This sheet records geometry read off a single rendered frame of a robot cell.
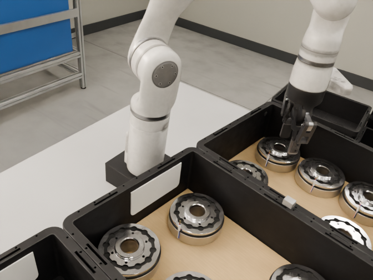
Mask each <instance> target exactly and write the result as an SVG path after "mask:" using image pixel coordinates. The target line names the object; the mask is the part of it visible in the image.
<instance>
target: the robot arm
mask: <svg viewBox="0 0 373 280"><path fill-rule="evenodd" d="M193 1H194V0H150V1H149V4H148V8H147V10H146V12H145V15H144V17H143V19H142V21H141V23H140V26H139V28H138V30H137V32H136V34H135V36H134V39H133V41H132V43H131V46H130V49H129V52H128V64H129V67H130V69H131V70H132V72H133V73H134V74H135V75H136V76H137V78H138V79H139V80H140V91H139V92H137V93H136V94H134V95H133V96H132V98H131V102H130V120H129V131H127V132H126V135H125V156H124V161H125V163H126V164H127V168H128V170H129V171H130V173H132V174H133V175H135V176H138V175H140V174H142V173H144V172H145V171H147V170H149V169H151V168H152V167H154V166H156V165H157V164H159V163H161V162H163V161H164V155H165V147H166V142H167V135H168V127H169V120H170V112H171V108H172V107H173V105H174V103H175V101H176V98H177V94H178V89H179V83H180V78H181V74H182V63H181V60H180V57H179V56H178V55H177V54H176V53H175V52H174V51H173V50H172V49H171V48H170V47H169V46H168V42H169V38H170V35H171V33H172V30H173V28H174V25H175V23H176V21H177V19H178V17H179V16H180V15H181V13H182V12H183V11H184V10H185V9H186V8H187V7H188V6H189V5H190V4H191V3H192V2H193ZM310 2H311V4H312V6H313V8H314V9H313V12H312V16H311V20H310V24H309V26H308V29H307V30H306V32H305V35H304V37H303V40H302V43H301V46H300V50H299V53H298V57H297V59H296V61H295V64H294V66H293V69H292V72H291V76H290V79H289V83H288V86H287V89H286V92H285V95H284V100H283V106H282V109H281V116H283V125H282V128H281V131H280V137H281V138H289V137H290V133H291V130H293V133H292V138H291V141H290V144H289V147H288V150H287V152H288V154H297V153H298V151H299V148H300V145H301V144H308V142H309V140H310V138H311V137H312V135H313V133H314V131H315V129H316V128H317V122H313V121H312V120H311V117H312V110H313V108H314V107H316V106H317V105H319V104H320V103H321V102H322V100H323V98H324V95H325V92H326V89H327V88H330V89H332V90H333V91H335V92H337V93H339V94H342V95H345V96H349V95H350V94H351V91H352V89H353V86H352V84H351V83H350V82H349V81H348V80H347V79H346V78H345V77H344V76H343V75H342V74H341V73H340V72H339V71H338V70H337V69H336V68H335V67H334V64H335V61H336V58H337V55H338V53H339V50H340V47H341V42H342V37H343V34H344V30H345V28H346V26H347V23H348V21H349V18H350V16H351V13H352V11H353V10H354V9H355V7H356V5H357V2H358V0H310ZM296 124H300V125H301V126H296ZM297 131H299V132H298V135H296V134H297Z"/></svg>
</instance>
